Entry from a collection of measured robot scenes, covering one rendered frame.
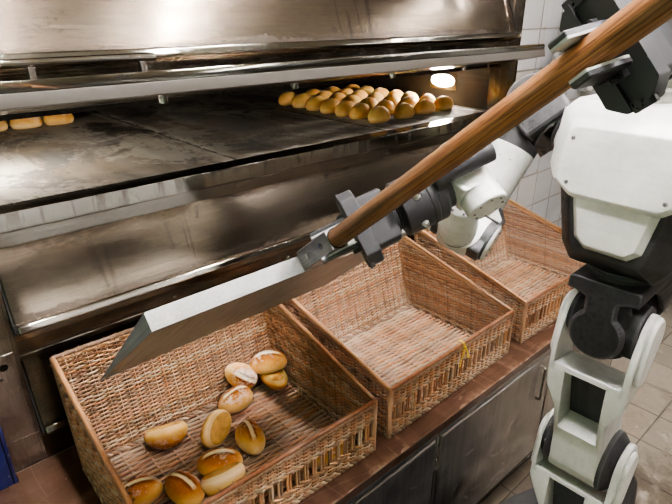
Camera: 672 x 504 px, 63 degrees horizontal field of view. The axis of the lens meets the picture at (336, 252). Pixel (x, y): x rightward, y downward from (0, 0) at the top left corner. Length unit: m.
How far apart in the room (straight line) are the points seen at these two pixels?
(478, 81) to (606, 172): 1.41
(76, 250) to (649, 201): 1.12
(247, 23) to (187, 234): 0.53
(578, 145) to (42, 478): 1.31
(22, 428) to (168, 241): 0.53
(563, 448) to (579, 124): 0.72
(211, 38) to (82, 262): 0.58
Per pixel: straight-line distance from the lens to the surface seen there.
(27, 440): 1.49
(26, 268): 1.31
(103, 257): 1.34
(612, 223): 1.04
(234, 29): 1.38
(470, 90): 2.38
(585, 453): 1.35
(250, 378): 1.49
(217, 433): 1.38
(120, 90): 1.12
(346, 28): 1.60
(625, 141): 0.99
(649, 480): 2.40
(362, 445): 1.34
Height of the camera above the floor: 1.54
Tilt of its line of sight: 24 degrees down
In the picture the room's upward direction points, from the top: straight up
